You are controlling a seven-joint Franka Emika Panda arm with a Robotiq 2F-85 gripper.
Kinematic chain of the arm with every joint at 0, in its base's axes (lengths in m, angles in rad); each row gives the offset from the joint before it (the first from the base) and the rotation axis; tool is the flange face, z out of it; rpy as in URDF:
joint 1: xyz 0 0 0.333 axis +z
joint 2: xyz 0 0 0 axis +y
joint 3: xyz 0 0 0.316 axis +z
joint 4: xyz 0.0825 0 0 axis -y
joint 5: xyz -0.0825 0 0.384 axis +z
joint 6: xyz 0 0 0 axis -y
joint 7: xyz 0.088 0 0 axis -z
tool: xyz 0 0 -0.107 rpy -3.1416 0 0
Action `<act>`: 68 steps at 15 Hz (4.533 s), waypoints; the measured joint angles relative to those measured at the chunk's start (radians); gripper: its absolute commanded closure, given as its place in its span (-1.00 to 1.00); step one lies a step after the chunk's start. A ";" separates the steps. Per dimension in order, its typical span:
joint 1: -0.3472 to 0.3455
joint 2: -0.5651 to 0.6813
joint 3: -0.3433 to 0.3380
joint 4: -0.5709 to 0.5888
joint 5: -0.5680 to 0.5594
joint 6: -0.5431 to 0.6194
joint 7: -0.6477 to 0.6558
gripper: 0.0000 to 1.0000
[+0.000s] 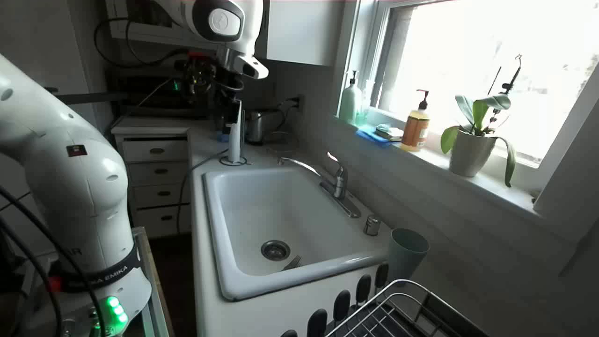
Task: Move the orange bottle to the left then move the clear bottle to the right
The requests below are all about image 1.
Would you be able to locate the orange soap pump bottle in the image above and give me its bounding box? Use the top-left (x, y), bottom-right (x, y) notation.
top-left (402, 91), bottom-right (428, 152)

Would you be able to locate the metal kettle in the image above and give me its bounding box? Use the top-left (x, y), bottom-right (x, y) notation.
top-left (245, 111), bottom-right (263, 145)

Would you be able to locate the blue sponge cloth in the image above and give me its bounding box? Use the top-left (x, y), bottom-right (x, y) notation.
top-left (355, 126), bottom-right (392, 149)

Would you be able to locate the potted orchid plant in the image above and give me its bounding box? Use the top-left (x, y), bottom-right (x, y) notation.
top-left (439, 55), bottom-right (522, 186)

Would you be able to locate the white ceramic sink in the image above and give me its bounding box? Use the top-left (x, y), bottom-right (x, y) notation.
top-left (202, 167), bottom-right (391, 302)

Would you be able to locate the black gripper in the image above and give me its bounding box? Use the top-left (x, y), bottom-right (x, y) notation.
top-left (185, 55), bottom-right (243, 102)

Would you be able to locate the teal plastic cup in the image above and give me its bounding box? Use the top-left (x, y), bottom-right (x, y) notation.
top-left (387, 229), bottom-right (428, 280)

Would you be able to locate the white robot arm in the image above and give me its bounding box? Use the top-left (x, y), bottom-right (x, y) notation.
top-left (0, 57), bottom-right (151, 337)

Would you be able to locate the sink drain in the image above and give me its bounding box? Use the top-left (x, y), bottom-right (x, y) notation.
top-left (260, 240), bottom-right (290, 263)

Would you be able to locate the Scotch-Brite sponge pack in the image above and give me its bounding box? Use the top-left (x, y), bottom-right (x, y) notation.
top-left (374, 124), bottom-right (404, 141)

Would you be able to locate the white drawer cabinet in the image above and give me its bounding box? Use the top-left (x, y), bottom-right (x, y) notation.
top-left (112, 124), bottom-right (188, 239)

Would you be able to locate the wire dish rack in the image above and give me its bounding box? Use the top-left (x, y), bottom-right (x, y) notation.
top-left (323, 280), bottom-right (488, 337)

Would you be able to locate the chrome faucet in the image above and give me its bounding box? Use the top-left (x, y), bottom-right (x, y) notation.
top-left (278, 152), bottom-right (361, 220)

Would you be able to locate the chrome soap dispenser knob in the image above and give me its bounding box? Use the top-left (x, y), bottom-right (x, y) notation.
top-left (363, 216), bottom-right (379, 237)

